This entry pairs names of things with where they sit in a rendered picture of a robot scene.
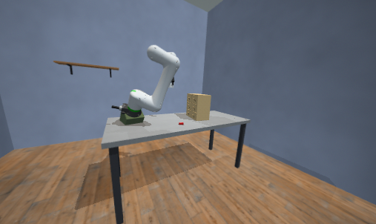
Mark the small tan chest of drawers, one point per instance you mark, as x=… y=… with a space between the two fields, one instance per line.
x=203 y=106

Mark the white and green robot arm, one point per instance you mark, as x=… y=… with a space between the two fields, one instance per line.
x=153 y=103

